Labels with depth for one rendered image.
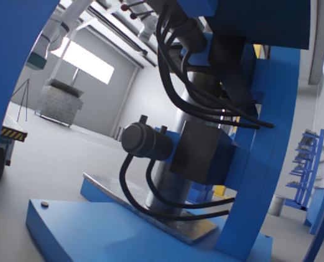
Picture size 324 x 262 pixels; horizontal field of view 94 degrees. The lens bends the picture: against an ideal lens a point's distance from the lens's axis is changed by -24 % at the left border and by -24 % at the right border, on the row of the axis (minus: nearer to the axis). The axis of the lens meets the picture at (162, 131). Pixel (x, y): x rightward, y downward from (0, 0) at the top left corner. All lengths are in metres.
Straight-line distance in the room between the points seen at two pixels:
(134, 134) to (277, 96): 0.66
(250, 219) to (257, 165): 0.23
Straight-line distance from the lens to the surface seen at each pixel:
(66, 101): 8.83
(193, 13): 0.71
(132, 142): 0.61
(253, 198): 0.88
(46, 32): 1.20
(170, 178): 1.02
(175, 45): 1.01
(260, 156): 0.89
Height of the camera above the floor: 0.48
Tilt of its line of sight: 5 degrees up
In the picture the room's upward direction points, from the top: 19 degrees clockwise
